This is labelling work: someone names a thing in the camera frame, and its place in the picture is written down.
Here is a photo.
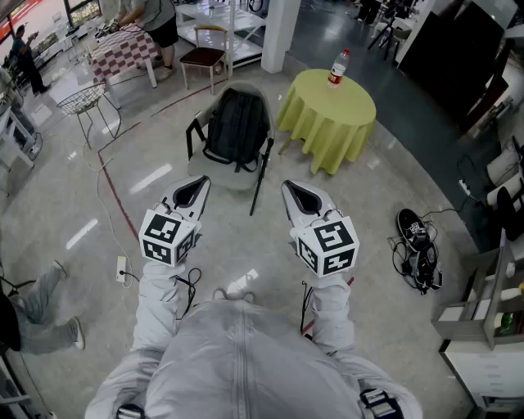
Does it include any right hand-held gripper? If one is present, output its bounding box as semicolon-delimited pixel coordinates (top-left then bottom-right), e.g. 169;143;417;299
280;179;360;278

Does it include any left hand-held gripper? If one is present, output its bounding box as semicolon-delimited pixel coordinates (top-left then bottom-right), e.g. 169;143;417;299
138;174;212;269

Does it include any grey armchair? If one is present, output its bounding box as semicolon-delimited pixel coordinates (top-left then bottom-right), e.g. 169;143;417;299
186;80;276;217

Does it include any black backpack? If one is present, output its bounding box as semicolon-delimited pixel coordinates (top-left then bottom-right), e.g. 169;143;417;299
201;88;271;173

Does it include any person's right forearm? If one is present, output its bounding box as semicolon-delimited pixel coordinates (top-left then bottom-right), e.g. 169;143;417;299
306;273;355;354

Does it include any person's left forearm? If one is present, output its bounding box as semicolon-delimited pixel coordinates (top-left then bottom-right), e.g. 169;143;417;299
130;260;193;353

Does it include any wooden chair with dark seat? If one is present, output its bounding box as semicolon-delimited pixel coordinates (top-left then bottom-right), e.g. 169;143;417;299
179;25;228;96

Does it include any black board with white print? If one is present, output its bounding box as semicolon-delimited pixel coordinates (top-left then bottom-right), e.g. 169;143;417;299
395;208;431;253

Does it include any clear water bottle red label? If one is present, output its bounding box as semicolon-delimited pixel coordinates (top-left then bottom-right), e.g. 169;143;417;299
327;48;351;89

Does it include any red checkered cloth table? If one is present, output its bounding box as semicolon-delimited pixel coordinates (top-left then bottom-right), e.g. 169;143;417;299
88;23;161;110

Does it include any white square pillar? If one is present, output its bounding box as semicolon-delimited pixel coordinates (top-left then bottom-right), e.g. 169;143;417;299
260;0;302;75

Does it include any person's grey jacket torso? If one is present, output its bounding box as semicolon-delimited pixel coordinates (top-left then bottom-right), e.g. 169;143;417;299
84;300;423;419

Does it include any black tripod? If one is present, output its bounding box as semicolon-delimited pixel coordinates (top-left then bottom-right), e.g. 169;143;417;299
367;11;400;61

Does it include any white side table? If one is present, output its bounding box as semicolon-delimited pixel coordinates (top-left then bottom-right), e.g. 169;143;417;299
0;104;36;173

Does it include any large black panel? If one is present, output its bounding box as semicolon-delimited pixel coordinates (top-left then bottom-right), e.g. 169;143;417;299
398;2;505;133

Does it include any white roll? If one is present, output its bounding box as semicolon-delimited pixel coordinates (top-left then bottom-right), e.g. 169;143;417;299
486;179;524;206
486;146;524;186

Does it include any grey open shelf unit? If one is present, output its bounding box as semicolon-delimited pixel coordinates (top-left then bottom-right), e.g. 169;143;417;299
431;228;524;349

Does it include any white drawer cabinet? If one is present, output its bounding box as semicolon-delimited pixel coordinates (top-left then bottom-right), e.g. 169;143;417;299
439;339;524;419

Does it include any white floor cable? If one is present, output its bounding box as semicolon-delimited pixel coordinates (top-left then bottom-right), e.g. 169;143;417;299
80;134;140;263

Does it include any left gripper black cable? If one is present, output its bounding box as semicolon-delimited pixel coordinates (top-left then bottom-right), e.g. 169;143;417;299
174;267;202;321

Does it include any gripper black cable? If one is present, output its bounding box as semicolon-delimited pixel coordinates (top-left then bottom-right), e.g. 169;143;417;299
174;267;202;321
300;279;314;336

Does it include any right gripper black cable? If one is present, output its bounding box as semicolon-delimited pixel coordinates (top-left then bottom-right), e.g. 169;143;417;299
300;279;314;336

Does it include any pile of black cables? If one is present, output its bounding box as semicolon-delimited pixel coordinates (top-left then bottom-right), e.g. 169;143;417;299
387;232;445;296

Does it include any white wire chair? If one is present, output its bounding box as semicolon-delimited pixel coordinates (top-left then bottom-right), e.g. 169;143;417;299
56;81;123;151

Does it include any white frame shelf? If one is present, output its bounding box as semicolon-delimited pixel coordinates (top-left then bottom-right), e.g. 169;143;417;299
174;0;267;77

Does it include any person's right shoulder strap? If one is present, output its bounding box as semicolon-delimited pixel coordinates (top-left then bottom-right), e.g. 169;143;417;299
359;387;404;419

